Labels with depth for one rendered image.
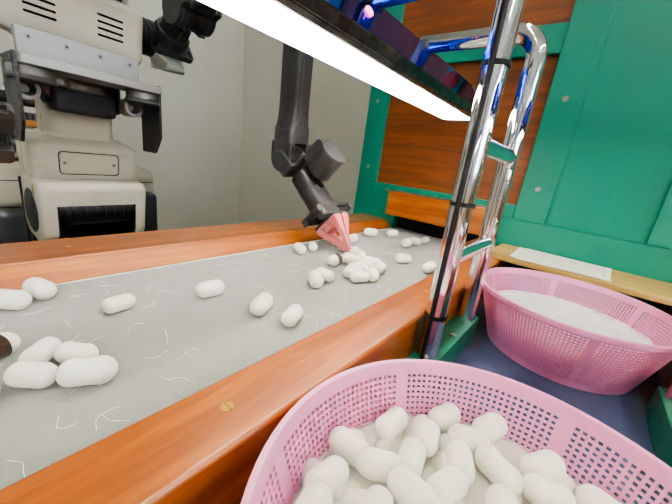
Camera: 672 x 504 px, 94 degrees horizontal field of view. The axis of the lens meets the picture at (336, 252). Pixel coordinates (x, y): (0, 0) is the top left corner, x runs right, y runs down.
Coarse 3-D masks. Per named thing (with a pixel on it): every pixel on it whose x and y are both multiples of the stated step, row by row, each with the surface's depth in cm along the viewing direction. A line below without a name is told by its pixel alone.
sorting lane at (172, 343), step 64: (256, 256) 57; (320, 256) 62; (384, 256) 68; (0, 320) 30; (64, 320) 31; (128, 320) 33; (192, 320) 34; (256, 320) 36; (320, 320) 38; (0, 384) 23; (128, 384) 24; (192, 384) 25; (0, 448) 18; (64, 448) 19
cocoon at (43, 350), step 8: (40, 344) 25; (48, 344) 25; (56, 344) 26; (24, 352) 24; (32, 352) 24; (40, 352) 24; (48, 352) 25; (32, 360) 24; (40, 360) 24; (48, 360) 25
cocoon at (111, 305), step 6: (126, 294) 34; (108, 300) 33; (114, 300) 33; (120, 300) 33; (126, 300) 34; (132, 300) 34; (102, 306) 33; (108, 306) 33; (114, 306) 33; (120, 306) 33; (126, 306) 34; (132, 306) 35; (108, 312) 33; (114, 312) 33
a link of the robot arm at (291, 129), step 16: (288, 48) 62; (288, 64) 62; (304, 64) 62; (288, 80) 63; (304, 80) 63; (288, 96) 64; (304, 96) 64; (288, 112) 65; (304, 112) 66; (288, 128) 65; (304, 128) 67; (272, 144) 68; (288, 144) 66; (304, 144) 70; (272, 160) 69
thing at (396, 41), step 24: (288, 0) 24; (312, 0) 26; (336, 0) 29; (360, 0) 33; (312, 24) 28; (336, 24) 29; (360, 24) 31; (384, 24) 36; (360, 48) 32; (384, 48) 35; (408, 48) 40; (408, 72) 40; (432, 72) 45; (456, 72) 57; (456, 96) 52; (456, 120) 67
